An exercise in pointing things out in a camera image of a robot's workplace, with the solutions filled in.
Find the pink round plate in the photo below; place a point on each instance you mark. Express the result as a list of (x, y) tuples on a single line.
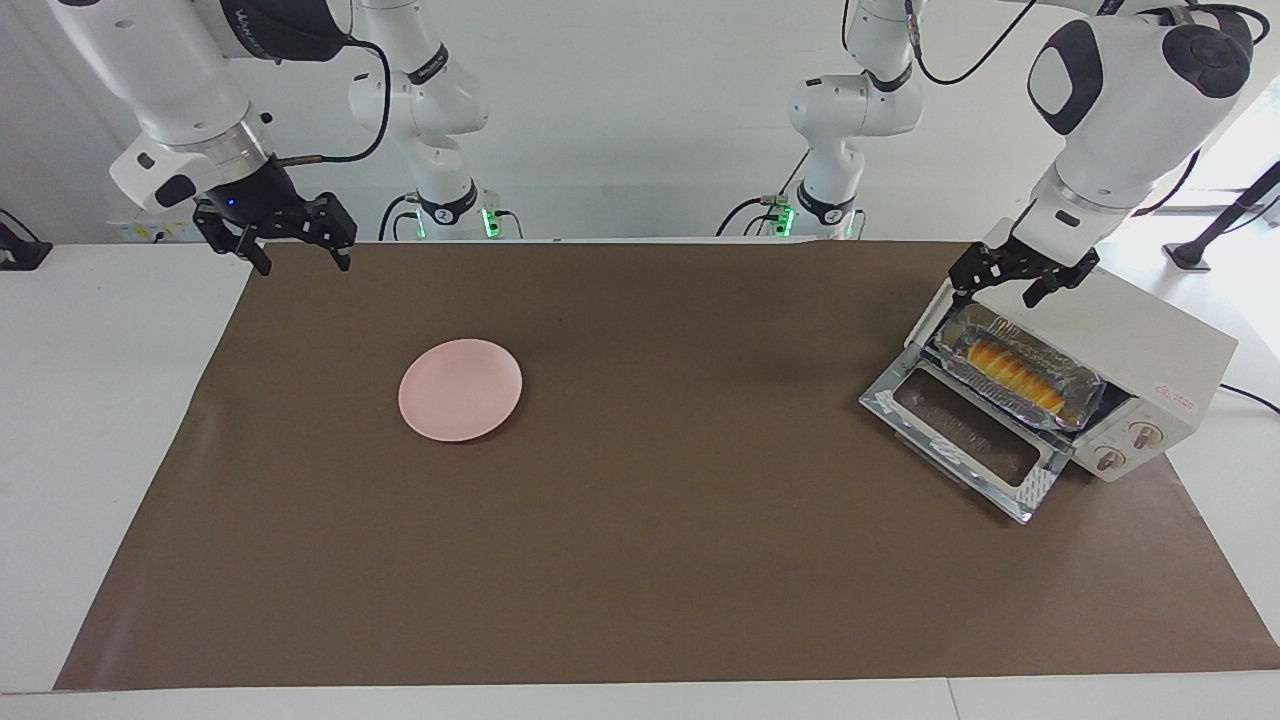
[(460, 390)]

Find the glass oven door with foil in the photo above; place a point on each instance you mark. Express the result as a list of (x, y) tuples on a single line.
[(1035, 487)]

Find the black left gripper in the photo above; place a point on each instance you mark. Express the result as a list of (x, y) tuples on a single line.
[(1020, 258)]

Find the sliced yellow bread loaf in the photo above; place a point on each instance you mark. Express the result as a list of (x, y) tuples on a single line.
[(1010, 372)]

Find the brown paper table mat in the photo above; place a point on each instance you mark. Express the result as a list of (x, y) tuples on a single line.
[(700, 560)]

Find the black camera stand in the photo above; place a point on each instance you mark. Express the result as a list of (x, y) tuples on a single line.
[(1190, 255)]

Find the white toaster oven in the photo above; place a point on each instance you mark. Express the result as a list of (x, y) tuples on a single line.
[(1150, 330)]

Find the green lit base connector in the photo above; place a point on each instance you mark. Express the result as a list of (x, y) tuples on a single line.
[(490, 222), (783, 215)]

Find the black desk clamp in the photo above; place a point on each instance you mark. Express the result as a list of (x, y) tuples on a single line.
[(20, 255)]

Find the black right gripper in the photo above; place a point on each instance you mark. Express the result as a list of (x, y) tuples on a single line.
[(255, 205)]

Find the cream oven knob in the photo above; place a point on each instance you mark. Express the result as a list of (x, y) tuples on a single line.
[(1146, 434), (1108, 459)]

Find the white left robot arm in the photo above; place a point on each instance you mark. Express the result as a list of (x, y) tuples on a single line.
[(1120, 120)]

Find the white wall socket box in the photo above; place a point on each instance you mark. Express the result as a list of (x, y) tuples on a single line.
[(135, 230)]

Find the aluminium foil tray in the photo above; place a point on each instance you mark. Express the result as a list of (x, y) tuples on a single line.
[(1085, 385)]

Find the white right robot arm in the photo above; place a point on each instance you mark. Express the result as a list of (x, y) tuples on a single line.
[(160, 70)]

